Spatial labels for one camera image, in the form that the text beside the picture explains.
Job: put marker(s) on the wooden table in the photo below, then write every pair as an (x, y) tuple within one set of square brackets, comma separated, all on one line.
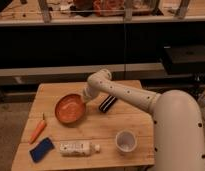
[(96, 127)]

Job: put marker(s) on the orange carrot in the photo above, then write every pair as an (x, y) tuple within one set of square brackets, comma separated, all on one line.
[(37, 131)]

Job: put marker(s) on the black box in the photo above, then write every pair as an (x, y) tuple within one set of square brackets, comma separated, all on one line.
[(184, 59)]

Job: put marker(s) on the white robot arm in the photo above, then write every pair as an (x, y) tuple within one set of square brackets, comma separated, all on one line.
[(179, 141)]

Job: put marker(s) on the orange ceramic bowl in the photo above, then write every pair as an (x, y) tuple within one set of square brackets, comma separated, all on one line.
[(70, 109)]

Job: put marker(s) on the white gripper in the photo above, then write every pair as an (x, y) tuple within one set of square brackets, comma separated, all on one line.
[(87, 94)]

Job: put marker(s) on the white plastic bottle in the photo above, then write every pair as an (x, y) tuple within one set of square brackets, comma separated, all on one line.
[(79, 148)]

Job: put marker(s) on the background shelf with clutter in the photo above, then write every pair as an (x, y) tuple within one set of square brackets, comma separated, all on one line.
[(88, 12)]

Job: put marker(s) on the blue sponge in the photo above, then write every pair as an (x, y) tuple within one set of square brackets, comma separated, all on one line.
[(39, 151)]

